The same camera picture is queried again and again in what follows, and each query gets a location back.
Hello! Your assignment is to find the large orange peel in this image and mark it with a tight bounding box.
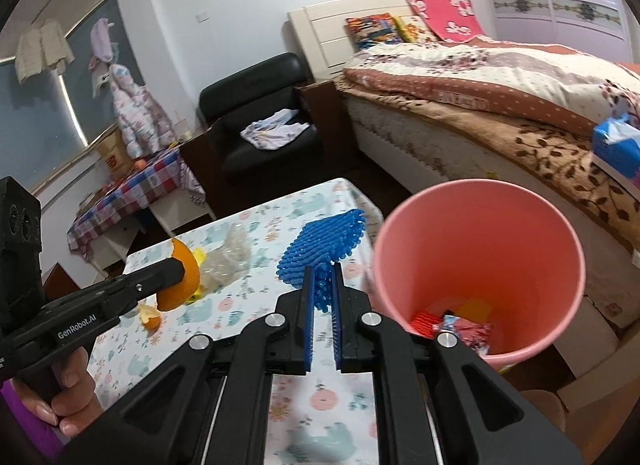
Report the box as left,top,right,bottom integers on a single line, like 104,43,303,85
156,239,202,312

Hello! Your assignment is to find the dark window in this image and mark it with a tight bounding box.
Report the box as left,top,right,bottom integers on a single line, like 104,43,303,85
0,0,151,196

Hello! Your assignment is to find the pastel puffer jacket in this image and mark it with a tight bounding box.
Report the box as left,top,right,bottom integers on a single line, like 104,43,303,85
109,64,173,158

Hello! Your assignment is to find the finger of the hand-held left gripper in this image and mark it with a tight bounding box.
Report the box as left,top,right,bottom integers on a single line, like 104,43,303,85
44,256,187,320

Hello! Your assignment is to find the floral bear print tablecloth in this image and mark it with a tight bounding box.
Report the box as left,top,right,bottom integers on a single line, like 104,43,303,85
87,177,386,465

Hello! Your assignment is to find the purple hat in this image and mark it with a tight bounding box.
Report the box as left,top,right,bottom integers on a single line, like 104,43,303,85
89,18,117,66

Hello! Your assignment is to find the plaid tablecloth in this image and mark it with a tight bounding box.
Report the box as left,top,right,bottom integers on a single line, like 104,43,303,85
66,145,207,261

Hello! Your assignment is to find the white hanging garment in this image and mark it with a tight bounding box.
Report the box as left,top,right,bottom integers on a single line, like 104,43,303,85
15,19,76,84

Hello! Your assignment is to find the white printed cloth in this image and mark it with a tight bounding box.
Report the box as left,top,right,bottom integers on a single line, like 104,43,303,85
240,109,311,152

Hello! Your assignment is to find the plastic cup with straw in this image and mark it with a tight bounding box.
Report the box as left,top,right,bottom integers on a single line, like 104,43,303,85
176,110,197,142

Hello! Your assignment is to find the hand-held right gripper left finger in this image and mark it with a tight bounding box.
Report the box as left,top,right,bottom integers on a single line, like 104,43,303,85
59,267,317,465

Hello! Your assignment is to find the blue tissue pack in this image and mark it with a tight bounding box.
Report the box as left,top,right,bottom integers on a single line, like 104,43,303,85
591,114,640,180

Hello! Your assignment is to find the small orange peel piece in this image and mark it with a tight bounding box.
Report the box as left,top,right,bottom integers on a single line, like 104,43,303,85
139,302,162,331

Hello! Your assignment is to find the pink plastic bin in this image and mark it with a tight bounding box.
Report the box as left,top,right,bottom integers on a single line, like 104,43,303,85
372,179,587,371

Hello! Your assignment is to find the white bed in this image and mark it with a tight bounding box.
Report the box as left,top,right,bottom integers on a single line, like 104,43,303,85
287,0,640,386

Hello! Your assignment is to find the yellow cushion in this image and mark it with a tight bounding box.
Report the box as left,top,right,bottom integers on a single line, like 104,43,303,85
392,15,438,43

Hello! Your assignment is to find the white desk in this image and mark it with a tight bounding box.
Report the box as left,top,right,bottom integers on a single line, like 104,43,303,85
92,195,211,276

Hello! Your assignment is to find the pink candy wrapper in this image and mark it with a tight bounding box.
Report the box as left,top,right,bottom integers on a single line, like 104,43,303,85
432,315,493,357

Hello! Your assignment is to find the colourful printed cushion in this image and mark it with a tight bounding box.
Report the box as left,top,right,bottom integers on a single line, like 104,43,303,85
345,14,403,50

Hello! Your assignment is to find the red foam net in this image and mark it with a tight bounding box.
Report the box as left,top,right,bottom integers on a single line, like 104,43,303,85
410,310,446,338

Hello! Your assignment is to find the brown leaf pattern blanket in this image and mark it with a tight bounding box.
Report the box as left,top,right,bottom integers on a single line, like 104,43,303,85
350,90,640,256

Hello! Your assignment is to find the yellow plastic piece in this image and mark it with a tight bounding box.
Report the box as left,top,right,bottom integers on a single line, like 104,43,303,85
190,246,209,302

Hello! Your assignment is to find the person's left hand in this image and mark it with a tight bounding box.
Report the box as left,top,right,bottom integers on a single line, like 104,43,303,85
12,346,98,438

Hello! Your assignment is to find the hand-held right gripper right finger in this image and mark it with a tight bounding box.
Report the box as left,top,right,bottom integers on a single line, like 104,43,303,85
331,262,586,465

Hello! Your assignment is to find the pink flower pillow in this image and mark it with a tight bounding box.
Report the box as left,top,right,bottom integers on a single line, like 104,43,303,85
402,0,488,43

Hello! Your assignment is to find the white cap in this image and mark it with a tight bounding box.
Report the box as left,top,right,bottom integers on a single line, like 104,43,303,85
90,62,113,96

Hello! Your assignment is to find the brown paper bag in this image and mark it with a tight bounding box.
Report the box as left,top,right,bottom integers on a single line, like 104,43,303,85
95,127,136,178

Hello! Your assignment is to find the floral patchwork quilt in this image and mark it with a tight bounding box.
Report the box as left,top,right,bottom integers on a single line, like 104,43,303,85
342,35,640,140

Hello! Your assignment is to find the black leather armchair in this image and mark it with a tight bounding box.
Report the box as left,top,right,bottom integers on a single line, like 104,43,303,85
179,52,362,218

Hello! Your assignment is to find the blue spiky massage pad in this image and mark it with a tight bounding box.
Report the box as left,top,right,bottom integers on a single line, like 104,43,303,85
277,209,365,313

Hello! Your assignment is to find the clear plastic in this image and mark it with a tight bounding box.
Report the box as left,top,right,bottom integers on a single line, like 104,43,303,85
200,227,256,291

